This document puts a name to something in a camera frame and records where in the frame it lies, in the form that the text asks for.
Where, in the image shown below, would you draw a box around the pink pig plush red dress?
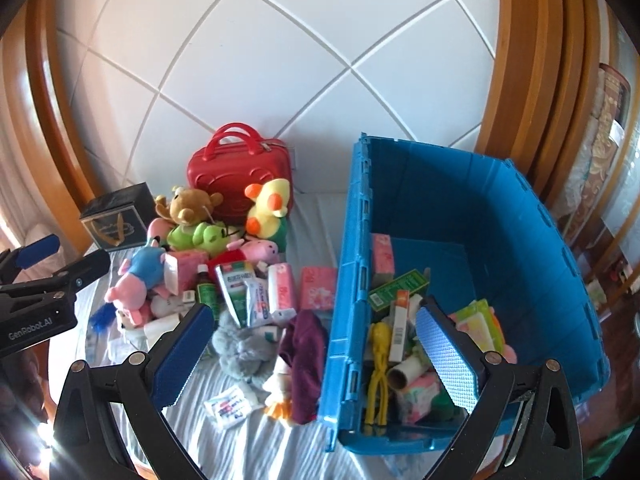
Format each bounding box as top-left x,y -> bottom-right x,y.
207,238 -> 280,278

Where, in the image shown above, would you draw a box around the white cardboard tube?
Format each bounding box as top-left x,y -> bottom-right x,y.
143,313 -> 181,349

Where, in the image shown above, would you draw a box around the green pink wet wipes pack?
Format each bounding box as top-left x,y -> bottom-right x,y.
449,299 -> 506,353

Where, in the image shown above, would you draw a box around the brown bear plush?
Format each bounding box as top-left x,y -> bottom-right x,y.
154,186 -> 224,226

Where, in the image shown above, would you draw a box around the white alcohol wipes packet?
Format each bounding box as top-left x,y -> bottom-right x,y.
204,382 -> 262,430

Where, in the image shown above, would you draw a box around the grey fluffy plush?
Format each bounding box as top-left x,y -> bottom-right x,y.
212,310 -> 278,390

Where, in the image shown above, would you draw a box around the green frog plush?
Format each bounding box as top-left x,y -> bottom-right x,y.
167,221 -> 243,258

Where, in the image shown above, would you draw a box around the maroon knit hat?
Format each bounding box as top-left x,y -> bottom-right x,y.
279,310 -> 328,425

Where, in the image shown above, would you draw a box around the white duck plush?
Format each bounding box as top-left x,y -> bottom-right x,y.
262,358 -> 293,426

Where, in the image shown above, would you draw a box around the blue plastic crate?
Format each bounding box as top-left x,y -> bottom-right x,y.
318,136 -> 611,456

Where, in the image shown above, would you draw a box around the blue feather toy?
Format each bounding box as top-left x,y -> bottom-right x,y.
88,302 -> 116,334

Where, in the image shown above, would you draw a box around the pink pig plush blue shirt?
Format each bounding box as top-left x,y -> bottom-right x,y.
104,218 -> 171,328

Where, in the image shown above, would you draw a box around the black gift bag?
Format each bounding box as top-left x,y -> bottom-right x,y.
79,182 -> 156,252

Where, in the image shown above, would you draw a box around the red toy suitcase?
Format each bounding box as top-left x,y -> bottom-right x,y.
186,122 -> 293,224

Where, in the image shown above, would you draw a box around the dark brown medicine bottle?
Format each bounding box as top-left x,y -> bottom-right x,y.
195,263 -> 220,322

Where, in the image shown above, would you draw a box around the yellow plastic toy tongs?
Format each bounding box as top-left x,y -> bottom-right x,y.
364,322 -> 392,427

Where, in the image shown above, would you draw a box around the pink silver tissue box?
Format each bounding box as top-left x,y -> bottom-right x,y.
164,249 -> 209,296

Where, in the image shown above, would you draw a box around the pink tissue pack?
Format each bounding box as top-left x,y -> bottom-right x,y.
268,262 -> 297,326

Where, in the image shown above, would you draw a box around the green white medicine box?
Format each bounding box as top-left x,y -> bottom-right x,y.
215,261 -> 256,328

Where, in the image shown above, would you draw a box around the yellow duck plush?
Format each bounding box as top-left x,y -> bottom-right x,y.
244,178 -> 291,252

